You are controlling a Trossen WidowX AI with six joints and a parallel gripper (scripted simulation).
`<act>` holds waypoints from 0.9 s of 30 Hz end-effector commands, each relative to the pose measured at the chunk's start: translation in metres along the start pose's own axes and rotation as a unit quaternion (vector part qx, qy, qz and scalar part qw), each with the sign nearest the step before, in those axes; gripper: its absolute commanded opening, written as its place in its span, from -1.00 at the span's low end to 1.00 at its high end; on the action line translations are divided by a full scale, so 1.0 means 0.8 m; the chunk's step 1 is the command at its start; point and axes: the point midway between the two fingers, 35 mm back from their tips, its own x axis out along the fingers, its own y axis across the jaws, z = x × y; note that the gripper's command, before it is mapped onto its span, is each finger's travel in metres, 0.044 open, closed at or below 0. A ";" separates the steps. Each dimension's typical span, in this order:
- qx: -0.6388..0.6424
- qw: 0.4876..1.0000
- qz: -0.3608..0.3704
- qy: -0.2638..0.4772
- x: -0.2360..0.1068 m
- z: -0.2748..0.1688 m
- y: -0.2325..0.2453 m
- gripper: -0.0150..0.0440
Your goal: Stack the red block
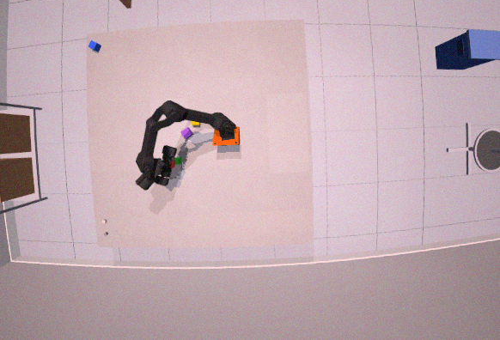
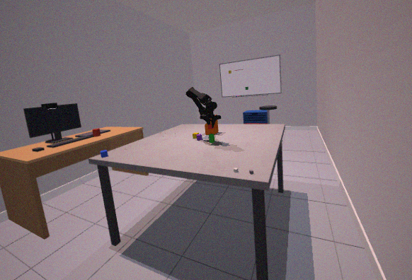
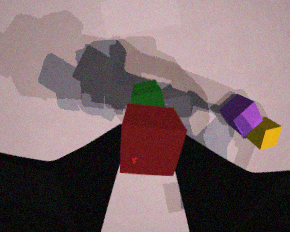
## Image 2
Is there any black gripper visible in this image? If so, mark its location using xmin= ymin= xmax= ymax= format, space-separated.
xmin=204 ymin=109 xmax=221 ymax=128

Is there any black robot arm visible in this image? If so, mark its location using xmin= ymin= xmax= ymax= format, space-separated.
xmin=186 ymin=87 xmax=217 ymax=119

